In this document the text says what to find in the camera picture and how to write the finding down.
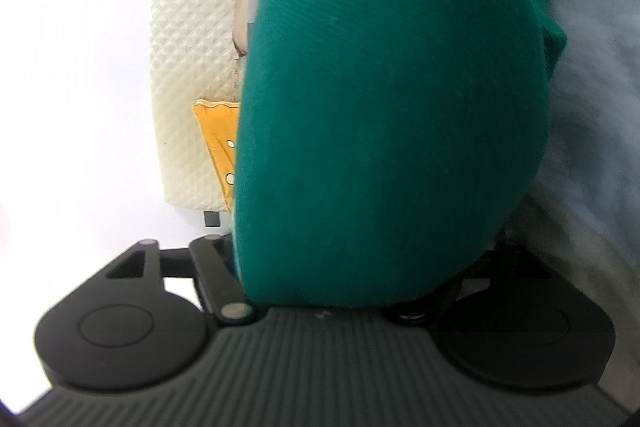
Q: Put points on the green sweatshirt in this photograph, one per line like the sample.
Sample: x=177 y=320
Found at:
x=390 y=107

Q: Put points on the dark wall switch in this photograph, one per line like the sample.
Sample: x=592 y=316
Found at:
x=212 y=219

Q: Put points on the cream quilted headboard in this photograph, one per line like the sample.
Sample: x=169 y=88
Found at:
x=195 y=32

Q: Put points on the yellow crown pillow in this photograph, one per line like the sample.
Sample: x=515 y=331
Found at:
x=220 y=137

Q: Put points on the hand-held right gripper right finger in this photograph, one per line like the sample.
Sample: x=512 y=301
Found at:
x=500 y=267

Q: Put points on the patchwork quilt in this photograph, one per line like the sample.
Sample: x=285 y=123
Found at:
x=600 y=107

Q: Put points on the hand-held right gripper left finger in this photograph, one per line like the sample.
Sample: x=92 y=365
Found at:
x=215 y=277

